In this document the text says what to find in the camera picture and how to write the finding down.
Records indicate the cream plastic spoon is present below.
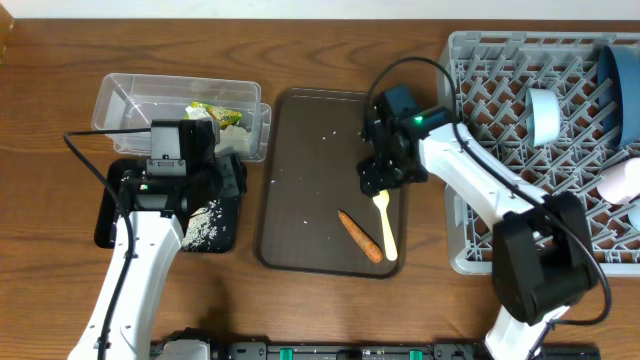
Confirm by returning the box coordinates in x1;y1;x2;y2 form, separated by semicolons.
372;190;398;261

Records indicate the white tissue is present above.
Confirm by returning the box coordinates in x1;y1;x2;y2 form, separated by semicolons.
185;106;251;156

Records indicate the yellow green snack wrapper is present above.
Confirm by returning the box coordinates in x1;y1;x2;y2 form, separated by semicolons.
185;101;243;129

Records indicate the light blue rice bowl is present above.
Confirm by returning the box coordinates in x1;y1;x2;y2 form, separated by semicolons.
525;88;561;147

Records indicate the pink cup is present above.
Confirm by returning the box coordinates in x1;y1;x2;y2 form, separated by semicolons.
596;157;639;205

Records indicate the dark blue plate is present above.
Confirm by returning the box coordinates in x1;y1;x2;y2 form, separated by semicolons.
597;45;639;148

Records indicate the light blue cup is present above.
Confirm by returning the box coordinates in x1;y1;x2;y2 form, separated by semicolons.
627;205;640;231

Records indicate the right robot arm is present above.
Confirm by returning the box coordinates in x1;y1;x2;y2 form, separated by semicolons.
358;105;606;359

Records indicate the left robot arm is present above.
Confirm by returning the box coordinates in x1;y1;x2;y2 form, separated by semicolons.
69;118;247;359

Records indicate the grey dishwasher rack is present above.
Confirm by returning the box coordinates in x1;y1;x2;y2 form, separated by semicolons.
440;31;639;277

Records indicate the spilled white rice pile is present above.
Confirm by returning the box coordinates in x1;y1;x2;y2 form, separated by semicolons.
182;200;229;252

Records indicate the black tray bin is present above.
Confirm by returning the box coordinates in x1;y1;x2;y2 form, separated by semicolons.
94;191;241;253

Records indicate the dark brown serving tray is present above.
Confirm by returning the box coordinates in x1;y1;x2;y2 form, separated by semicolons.
254;88;404;279

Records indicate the orange carrot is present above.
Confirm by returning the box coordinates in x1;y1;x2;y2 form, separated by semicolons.
338;210;383;263

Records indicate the clear plastic bin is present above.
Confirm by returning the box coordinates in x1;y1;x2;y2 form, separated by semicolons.
92;73;271;162

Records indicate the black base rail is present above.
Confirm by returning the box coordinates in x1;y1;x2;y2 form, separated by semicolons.
149;329;601;360

